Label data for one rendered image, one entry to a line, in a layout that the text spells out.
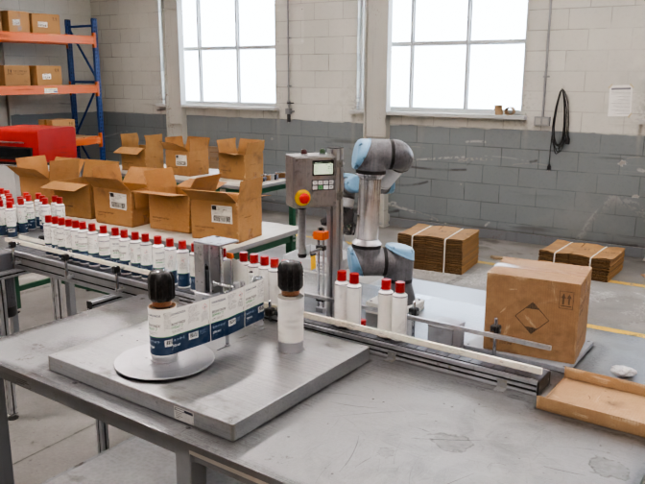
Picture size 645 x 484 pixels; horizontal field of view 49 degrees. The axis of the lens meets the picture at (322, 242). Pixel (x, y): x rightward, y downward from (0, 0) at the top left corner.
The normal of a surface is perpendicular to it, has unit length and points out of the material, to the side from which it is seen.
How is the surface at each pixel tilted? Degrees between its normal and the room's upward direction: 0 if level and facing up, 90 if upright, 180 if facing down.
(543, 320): 90
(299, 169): 90
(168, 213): 90
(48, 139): 90
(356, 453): 0
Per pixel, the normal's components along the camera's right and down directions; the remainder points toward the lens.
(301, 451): 0.00, -0.97
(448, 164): -0.54, 0.19
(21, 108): 0.84, 0.13
